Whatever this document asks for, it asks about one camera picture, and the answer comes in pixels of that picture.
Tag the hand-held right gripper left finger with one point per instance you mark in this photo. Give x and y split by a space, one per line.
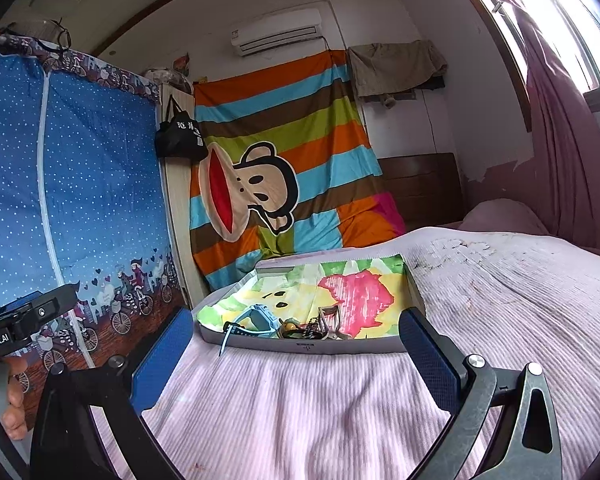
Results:
162 355

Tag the blue smartwatch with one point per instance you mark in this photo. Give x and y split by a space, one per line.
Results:
260 317

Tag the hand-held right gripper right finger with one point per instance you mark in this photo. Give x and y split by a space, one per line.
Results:
427 360

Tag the blue printed wardrobe cloth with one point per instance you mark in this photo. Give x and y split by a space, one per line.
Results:
105 185

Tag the khaki garment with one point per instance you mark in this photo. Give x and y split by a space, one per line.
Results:
395 65

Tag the black hanging bag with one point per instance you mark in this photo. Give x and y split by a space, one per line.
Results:
180 135

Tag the white air conditioner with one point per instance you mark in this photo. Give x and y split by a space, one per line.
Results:
275 30

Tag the pink curtain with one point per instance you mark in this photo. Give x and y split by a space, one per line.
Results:
560 160

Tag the dark wooden headboard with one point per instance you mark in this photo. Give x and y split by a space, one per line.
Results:
420 185

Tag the shallow grey cardboard box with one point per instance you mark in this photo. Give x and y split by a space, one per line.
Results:
355 346

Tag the cream wooden cabinet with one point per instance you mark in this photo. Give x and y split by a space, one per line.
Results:
177 200

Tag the colourful printed cloth liner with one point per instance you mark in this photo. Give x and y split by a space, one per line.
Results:
360 285

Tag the window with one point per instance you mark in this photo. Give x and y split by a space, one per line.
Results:
570 20

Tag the person's left hand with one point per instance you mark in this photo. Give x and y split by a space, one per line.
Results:
15 395

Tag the striped monkey print blanket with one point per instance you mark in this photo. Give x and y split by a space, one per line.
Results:
290 110

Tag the pink covered pillow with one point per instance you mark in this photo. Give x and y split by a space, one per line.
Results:
500 217

